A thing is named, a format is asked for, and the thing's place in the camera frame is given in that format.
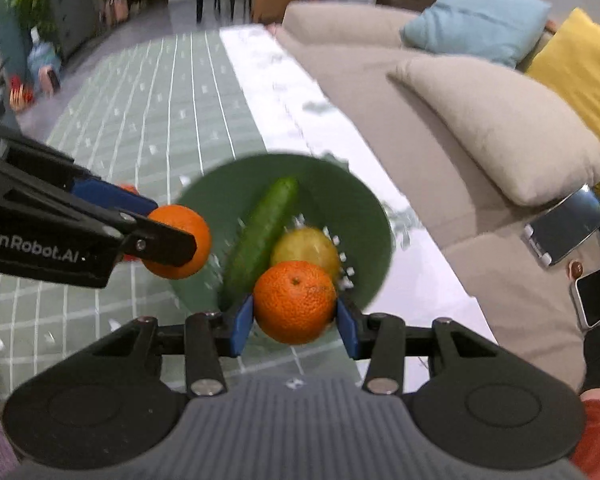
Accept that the orange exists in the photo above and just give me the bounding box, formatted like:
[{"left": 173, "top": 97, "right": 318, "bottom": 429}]
[
  {"left": 143, "top": 204, "right": 212, "bottom": 281},
  {"left": 252, "top": 261, "right": 337, "bottom": 346}
]

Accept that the cardboard box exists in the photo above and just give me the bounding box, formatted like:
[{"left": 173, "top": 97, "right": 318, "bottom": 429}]
[{"left": 251, "top": 0, "right": 297, "bottom": 25}]

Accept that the light blue cushion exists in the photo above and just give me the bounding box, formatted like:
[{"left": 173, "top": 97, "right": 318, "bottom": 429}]
[{"left": 400, "top": 0, "right": 552, "bottom": 67}]

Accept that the yellow cushion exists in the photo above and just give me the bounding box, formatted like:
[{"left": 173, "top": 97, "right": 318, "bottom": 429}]
[{"left": 524, "top": 6, "right": 600, "bottom": 196}]

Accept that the white smartphone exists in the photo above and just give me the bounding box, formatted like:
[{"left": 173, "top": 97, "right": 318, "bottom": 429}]
[{"left": 571, "top": 270, "right": 600, "bottom": 330}]

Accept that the beige cushion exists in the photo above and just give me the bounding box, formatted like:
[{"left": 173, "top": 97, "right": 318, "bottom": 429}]
[{"left": 389, "top": 55, "right": 600, "bottom": 207}]

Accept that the green bowl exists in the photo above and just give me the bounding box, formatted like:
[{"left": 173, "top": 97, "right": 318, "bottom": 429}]
[{"left": 172, "top": 154, "right": 393, "bottom": 312}]

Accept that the dark grey cabinet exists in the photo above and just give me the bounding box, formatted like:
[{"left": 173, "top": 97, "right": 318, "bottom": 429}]
[{"left": 48, "top": 0, "right": 98, "bottom": 61}]

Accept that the green cucumber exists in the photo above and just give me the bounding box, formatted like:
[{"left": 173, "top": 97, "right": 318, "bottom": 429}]
[{"left": 219, "top": 177, "right": 300, "bottom": 311}]

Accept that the beige sofa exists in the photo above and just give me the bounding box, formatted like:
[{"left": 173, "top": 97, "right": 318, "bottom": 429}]
[{"left": 276, "top": 1, "right": 585, "bottom": 388}]

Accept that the yellow lemon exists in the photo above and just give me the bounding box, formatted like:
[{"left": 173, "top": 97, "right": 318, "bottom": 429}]
[{"left": 271, "top": 226, "right": 341, "bottom": 282}]

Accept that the green grid floor mat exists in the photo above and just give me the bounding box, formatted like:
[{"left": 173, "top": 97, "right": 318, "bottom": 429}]
[{"left": 0, "top": 27, "right": 422, "bottom": 408}]

